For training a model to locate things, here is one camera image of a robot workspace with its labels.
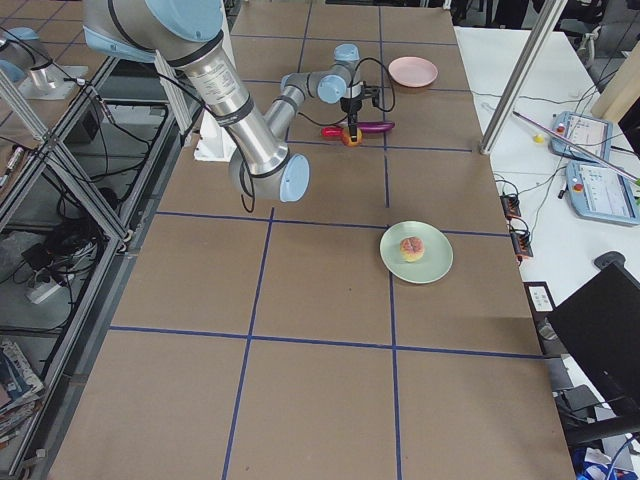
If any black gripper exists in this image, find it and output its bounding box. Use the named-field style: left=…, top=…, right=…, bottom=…
left=340, top=85, right=379, bottom=141

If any pink green peach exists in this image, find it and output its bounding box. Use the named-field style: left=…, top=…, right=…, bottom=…
left=399, top=236, right=425, bottom=263

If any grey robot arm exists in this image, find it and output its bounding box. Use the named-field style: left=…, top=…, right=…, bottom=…
left=83, top=0, right=380, bottom=202

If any purple eggplant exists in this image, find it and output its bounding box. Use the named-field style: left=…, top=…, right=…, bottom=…
left=358, top=121, right=395, bottom=134

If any red chili pepper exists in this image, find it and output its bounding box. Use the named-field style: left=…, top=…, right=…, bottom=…
left=321, top=125, right=349, bottom=138

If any pink plate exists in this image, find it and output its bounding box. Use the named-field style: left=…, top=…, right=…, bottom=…
left=388, top=56, right=439, bottom=88

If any green plate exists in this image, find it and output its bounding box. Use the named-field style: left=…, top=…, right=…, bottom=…
left=379, top=221, right=453, bottom=284

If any orange connector block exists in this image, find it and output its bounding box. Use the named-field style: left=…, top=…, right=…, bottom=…
left=500, top=193, right=534, bottom=263

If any upper teach pendant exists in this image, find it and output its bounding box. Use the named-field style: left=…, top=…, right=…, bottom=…
left=550, top=111, right=613, bottom=161

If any teach pendant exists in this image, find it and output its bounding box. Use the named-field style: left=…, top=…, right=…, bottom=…
left=550, top=111, right=613, bottom=161
left=566, top=160, right=639, bottom=226

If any lower teach pendant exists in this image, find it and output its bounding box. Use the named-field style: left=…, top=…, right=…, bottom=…
left=566, top=160, right=639, bottom=226

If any black monitor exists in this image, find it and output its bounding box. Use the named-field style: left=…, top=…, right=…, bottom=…
left=547, top=263, right=639, bottom=445

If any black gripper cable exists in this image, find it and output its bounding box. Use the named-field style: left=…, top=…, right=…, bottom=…
left=299, top=57, right=397, bottom=127

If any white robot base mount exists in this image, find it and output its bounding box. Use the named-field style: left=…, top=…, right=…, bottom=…
left=194, top=111, right=236, bottom=163

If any aluminium frame post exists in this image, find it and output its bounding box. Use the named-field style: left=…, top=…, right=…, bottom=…
left=479, top=0, right=567, bottom=155

